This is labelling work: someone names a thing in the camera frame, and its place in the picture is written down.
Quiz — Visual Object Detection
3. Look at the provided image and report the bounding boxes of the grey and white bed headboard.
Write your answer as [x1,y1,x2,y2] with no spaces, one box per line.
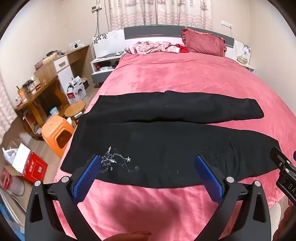
[93,25,251,59]

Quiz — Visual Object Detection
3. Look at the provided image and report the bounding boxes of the glass table lamp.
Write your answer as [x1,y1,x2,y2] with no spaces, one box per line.
[237,47,250,63]

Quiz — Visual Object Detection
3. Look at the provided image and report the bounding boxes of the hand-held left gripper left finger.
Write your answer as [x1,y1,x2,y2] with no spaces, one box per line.
[24,155,102,241]

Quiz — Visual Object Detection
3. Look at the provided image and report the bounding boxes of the black pants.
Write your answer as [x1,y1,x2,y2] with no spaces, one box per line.
[60,91,279,189]

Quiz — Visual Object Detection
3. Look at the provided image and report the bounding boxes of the wooden desk with white drawers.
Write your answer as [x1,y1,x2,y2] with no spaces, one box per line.
[35,45,93,93]

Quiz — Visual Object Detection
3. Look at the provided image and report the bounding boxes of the red clothes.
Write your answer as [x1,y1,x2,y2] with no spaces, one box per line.
[166,44,189,54]

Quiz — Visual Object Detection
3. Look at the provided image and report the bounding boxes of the wooden table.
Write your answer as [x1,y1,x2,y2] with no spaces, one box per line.
[14,76,67,139]

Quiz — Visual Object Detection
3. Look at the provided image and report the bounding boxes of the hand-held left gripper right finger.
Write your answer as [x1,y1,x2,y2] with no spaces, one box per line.
[194,155,271,241]

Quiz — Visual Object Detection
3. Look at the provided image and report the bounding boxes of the person's left hand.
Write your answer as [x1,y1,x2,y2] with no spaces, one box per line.
[109,231,152,241]

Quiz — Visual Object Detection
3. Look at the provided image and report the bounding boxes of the white plastic bag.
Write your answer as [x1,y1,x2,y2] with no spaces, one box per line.
[2,147,19,166]

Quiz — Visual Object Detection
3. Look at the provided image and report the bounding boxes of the white grey open nightstand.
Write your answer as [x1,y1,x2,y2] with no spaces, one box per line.
[91,53,124,84]

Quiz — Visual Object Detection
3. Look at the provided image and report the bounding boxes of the table clutter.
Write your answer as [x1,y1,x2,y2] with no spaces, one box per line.
[16,77,47,102]

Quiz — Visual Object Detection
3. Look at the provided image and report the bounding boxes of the pink floral clothes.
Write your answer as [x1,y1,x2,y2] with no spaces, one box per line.
[124,41,171,55]

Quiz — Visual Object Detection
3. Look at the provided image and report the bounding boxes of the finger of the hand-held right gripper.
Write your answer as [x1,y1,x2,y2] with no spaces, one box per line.
[270,147,293,179]

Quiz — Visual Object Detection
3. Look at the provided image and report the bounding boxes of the white appliance box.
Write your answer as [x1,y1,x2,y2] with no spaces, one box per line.
[67,76,88,104]

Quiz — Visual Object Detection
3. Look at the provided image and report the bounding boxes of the round wooden stool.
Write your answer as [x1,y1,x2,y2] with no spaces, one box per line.
[64,100,86,128]

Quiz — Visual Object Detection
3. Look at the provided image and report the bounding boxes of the pink bed blanket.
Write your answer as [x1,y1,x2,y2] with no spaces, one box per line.
[52,50,296,241]

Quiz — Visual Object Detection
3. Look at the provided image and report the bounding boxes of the orange plastic stool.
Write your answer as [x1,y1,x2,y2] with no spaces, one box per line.
[41,115,75,158]

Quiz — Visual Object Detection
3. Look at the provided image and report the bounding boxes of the dark pink ruffled pillow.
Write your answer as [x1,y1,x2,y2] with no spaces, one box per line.
[181,28,227,57]

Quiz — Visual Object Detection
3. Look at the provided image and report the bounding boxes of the red box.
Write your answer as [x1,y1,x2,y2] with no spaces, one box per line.
[12,143,48,183]

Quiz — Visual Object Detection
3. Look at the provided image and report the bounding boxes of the patterned window curtain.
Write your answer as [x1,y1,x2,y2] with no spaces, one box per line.
[109,0,213,30]

